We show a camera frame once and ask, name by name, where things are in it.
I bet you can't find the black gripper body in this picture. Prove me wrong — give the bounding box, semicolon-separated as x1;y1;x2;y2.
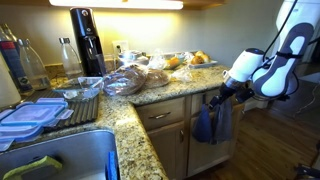
218;76;249;104

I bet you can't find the blue microfiber cloth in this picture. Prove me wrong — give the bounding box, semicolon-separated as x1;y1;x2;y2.
192;104;212;143

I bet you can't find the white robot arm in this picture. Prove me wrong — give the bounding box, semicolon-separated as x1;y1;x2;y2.
208;0;320;109

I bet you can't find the wooden drawer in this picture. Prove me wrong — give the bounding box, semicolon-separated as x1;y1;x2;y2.
136;97;185;130
191;89;219;116

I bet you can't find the left wooden drawer front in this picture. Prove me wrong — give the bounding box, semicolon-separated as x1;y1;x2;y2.
136;97;185;130

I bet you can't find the grey-blue striped towel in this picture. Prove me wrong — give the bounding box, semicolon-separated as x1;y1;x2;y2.
211;99;232;145

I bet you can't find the clear plastic bag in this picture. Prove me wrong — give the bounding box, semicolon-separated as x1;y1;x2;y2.
171;66;192;82

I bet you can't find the white plate with rolls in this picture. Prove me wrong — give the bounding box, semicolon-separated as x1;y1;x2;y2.
187;50;216;69

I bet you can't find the wooden cabinet door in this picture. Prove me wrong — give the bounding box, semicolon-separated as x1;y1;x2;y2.
145;122;184;180
187;105;244;177

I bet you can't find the bowl with orange fruit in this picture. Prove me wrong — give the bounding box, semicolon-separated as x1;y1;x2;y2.
164;53;185;70

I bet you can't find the left wooden cabinet door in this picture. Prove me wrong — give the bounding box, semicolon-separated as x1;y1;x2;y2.
145;122;184;180

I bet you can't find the bagged brown bread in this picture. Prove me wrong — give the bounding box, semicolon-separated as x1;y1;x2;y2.
145;69;169;88

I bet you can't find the bagged dark bread loaf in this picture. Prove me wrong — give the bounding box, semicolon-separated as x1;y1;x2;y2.
103;64;146;96

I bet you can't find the blue sponge in sink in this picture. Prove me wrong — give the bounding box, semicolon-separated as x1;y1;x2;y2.
106;151;118;180

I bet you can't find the black soda maker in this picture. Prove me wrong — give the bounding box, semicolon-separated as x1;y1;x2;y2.
70;7;106;77

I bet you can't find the black dish drying mat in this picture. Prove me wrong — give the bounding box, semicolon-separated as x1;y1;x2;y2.
22;90;99;133

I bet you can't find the clear glass food container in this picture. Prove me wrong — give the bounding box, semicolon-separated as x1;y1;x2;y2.
53;77;103;101

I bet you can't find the stainless steel sink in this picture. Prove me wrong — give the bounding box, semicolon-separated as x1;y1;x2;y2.
0;130;120;180

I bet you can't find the clear bottle silver cap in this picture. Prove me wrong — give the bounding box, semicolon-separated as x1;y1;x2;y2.
59;37;83;79

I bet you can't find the under-cabinet light strip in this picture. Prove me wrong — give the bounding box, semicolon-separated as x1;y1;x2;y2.
49;0;183;10

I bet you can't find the clear glass carafe bottle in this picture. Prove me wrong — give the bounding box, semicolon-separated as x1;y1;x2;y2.
18;39;50;90

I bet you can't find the blue plastic container lid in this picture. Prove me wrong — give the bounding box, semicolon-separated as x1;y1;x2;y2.
0;98;73;127

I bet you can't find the dark bottle red label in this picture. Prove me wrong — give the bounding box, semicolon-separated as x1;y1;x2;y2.
0;23;33;96

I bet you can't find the green yellow sponge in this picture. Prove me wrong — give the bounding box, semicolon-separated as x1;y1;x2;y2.
2;156;63;180

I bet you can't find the metal drawer handle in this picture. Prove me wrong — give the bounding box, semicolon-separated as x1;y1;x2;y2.
148;112;171;119

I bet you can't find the white wall outlet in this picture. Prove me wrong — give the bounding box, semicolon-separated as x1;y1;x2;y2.
112;40;129;55

